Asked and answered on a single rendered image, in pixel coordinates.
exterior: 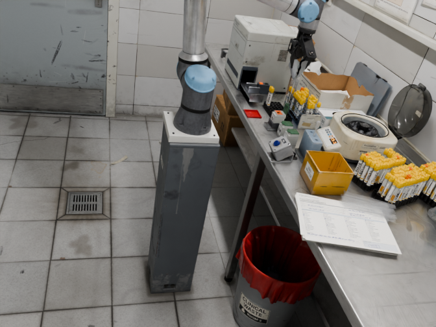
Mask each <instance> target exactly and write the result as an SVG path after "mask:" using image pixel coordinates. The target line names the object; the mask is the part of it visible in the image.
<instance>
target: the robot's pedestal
mask: <svg viewBox="0 0 436 327"><path fill-rule="evenodd" d="M219 149H220V144H219V143H178V142H168V138H167V133H166V129H165V125H164V122H163V131H162V142H161V149H160V160H159V166H158V177H157V183H156V194H155V201H154V212H153V218H152V229H151V240H150V247H149V258H148V270H149V282H150V289H151V294H155V293H172V292H181V291H191V283H192V280H193V274H194V270H195V265H196V261H197V255H198V251H199V246H200V240H201V236H202V230H203V227H204V221H205V217H206V211H207V208H208V202H209V198H210V192H211V189H212V183H213V177H214V173H215V168H216V164H217V158H218V154H219Z"/></svg>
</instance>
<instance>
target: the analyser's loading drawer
mask: <svg viewBox="0 0 436 327"><path fill-rule="evenodd" d="M240 85H241V86H242V88H243V89H244V91H245V93H246V94H247V96H248V97H249V102H257V103H262V101H263V97H264V94H260V93H259V91H260V88H257V83H252V82H251V81H247V80H241V81H240Z"/></svg>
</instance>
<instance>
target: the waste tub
mask: <svg viewBox="0 0 436 327"><path fill-rule="evenodd" d="M354 174H355V173H354V172H353V170H352V169H351V167H350V166H349V165H348V163H347V162H346V160H345V159H344V158H343V156H342V155H341V153H340V152H326V151H306V155H305V158H304V161H303V164H302V167H301V169H300V175H301V177H302V179H303V181H304V182H305V184H306V186H307V188H308V190H309V192H310V193H311V195H336V196H341V194H343V193H344V191H347V189H348V187H349V185H350V182H351V180H352V178H353V175H354ZM343 195H344V194H343Z"/></svg>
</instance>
